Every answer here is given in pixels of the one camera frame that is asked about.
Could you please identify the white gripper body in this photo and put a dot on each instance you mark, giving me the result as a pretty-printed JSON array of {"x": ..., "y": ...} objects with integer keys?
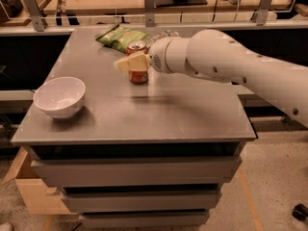
[{"x": 159, "y": 57}]

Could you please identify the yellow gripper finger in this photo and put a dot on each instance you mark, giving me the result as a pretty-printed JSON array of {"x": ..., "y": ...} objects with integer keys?
[
  {"x": 121, "y": 65},
  {"x": 138, "y": 62}
]

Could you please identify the orange soda can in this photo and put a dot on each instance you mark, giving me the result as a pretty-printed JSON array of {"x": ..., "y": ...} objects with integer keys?
[{"x": 137, "y": 77}]

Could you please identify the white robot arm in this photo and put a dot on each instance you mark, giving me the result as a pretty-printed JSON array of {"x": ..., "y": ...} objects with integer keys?
[{"x": 213, "y": 55}]

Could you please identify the clear plastic water bottle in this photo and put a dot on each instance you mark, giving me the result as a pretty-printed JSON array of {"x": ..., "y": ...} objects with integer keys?
[{"x": 161, "y": 35}]

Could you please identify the green chip bag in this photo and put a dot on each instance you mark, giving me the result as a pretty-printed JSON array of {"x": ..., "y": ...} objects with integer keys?
[{"x": 119, "y": 37}]

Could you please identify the white bowl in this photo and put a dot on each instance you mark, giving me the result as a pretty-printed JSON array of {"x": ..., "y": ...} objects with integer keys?
[{"x": 61, "y": 97}]

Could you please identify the glass barrier panel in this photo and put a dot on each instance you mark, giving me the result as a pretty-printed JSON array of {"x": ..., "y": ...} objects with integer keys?
[{"x": 96, "y": 7}]

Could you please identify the grey drawer cabinet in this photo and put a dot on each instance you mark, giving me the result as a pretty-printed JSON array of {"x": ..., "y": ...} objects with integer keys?
[{"x": 170, "y": 116}]

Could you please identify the top grey drawer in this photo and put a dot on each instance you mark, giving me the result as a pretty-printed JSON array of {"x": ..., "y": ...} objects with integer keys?
[{"x": 137, "y": 171}]

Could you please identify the grey drawer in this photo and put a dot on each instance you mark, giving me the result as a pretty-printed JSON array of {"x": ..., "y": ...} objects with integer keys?
[
  {"x": 137, "y": 171},
  {"x": 131, "y": 220},
  {"x": 140, "y": 201}
]

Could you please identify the middle grey drawer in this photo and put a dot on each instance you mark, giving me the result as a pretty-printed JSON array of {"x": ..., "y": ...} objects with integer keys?
[{"x": 140, "y": 201}]

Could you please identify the cardboard box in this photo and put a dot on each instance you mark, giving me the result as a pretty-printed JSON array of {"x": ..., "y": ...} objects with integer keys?
[{"x": 37, "y": 197}]

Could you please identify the bottom grey drawer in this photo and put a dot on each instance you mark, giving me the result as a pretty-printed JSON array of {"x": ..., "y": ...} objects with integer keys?
[{"x": 131, "y": 220}]

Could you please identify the black caster wheel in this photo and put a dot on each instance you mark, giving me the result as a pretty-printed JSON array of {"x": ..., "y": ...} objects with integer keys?
[{"x": 300, "y": 212}]

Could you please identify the middle metal bracket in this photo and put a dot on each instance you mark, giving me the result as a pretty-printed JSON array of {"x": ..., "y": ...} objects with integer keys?
[{"x": 149, "y": 6}]

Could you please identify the metal bracket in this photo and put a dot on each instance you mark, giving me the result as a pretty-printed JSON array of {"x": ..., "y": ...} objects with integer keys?
[
  {"x": 35, "y": 15},
  {"x": 149, "y": 6},
  {"x": 260, "y": 16}
]

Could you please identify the left metal bracket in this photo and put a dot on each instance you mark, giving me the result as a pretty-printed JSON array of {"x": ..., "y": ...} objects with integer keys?
[{"x": 35, "y": 15}]

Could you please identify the right metal bracket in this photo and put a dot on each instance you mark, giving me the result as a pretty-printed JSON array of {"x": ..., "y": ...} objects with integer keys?
[{"x": 260, "y": 16}]

